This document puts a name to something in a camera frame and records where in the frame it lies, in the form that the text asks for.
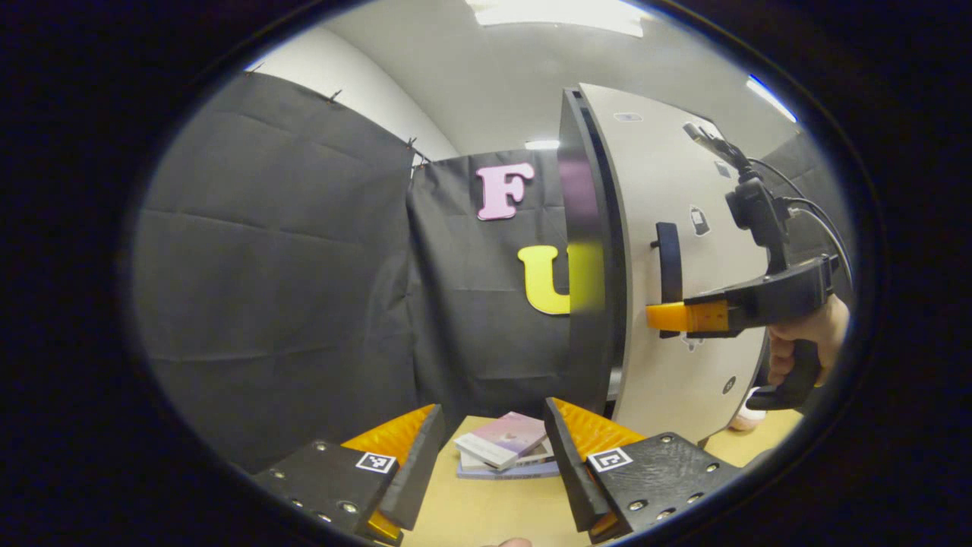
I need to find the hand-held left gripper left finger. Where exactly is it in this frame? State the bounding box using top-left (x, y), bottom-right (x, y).
top-left (253, 403), bottom-right (448, 545)

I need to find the blue-grey book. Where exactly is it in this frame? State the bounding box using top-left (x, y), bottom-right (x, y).
top-left (456, 441), bottom-right (562, 480)

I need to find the pink cover book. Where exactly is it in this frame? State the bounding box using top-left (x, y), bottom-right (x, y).
top-left (453, 411), bottom-right (550, 471)

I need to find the black door handle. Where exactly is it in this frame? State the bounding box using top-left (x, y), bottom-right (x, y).
top-left (650, 222), bottom-right (685, 340)

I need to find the black cable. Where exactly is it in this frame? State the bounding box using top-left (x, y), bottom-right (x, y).
top-left (747, 157), bottom-right (810, 203)
top-left (785, 198), bottom-right (856, 294)

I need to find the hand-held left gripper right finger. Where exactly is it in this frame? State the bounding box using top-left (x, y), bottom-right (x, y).
top-left (542, 397), bottom-right (743, 545)

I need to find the black backdrop cloth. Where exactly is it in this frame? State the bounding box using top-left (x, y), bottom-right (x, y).
top-left (131, 71), bottom-right (857, 473)

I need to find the beige cabinet door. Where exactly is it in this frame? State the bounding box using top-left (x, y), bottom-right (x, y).
top-left (579, 81), bottom-right (772, 446)

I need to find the pale pink plush toy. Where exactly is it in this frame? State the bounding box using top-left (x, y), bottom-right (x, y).
top-left (728, 387), bottom-right (768, 433)

